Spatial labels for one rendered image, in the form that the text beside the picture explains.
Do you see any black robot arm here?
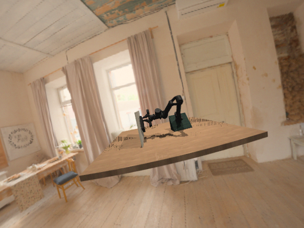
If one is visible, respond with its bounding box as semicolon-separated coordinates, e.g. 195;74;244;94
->
155;95;183;123

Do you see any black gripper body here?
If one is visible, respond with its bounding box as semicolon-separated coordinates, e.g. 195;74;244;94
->
146;109;156;127

